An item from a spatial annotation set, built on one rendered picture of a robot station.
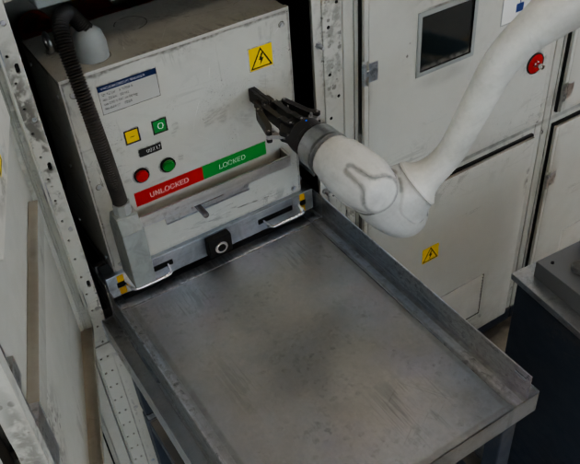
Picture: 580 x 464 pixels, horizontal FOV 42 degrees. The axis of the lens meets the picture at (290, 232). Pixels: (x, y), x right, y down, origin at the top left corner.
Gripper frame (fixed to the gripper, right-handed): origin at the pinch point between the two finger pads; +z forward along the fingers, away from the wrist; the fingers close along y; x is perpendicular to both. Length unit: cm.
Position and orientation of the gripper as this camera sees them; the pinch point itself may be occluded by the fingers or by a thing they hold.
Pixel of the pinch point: (260, 99)
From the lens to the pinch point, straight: 160.1
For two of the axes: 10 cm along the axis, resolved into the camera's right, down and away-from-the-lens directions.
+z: -5.4, -5.2, 6.6
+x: -0.7, -7.6, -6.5
